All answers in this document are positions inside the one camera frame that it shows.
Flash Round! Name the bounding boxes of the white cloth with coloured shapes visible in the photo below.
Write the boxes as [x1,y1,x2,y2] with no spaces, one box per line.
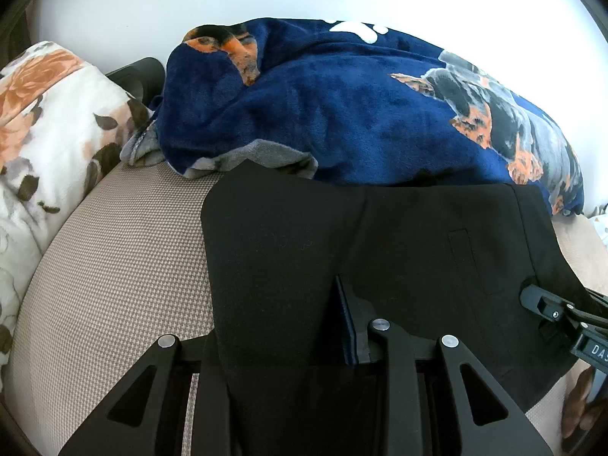
[586,204,608,238]

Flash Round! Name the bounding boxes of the black cylindrical object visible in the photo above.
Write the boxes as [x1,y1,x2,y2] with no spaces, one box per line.
[105,57,166,105]

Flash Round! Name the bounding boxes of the white floral pillow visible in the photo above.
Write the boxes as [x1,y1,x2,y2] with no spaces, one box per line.
[0,40,155,381]

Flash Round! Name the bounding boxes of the person's right hand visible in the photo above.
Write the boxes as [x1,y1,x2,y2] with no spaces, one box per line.
[562,366,603,442]

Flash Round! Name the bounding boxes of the black pants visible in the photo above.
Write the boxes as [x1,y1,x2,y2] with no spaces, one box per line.
[200,159,597,456]

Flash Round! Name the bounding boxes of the beige woven bed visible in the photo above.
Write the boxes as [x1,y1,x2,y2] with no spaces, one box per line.
[2,159,608,456]

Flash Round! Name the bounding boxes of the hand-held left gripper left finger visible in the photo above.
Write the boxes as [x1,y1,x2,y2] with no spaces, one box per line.
[57,332,234,456]

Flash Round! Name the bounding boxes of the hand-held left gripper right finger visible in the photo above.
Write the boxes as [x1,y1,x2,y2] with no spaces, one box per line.
[335,273,556,456]

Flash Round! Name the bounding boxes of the blue dog print blanket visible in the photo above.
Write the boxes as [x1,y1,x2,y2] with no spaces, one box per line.
[120,18,585,217]

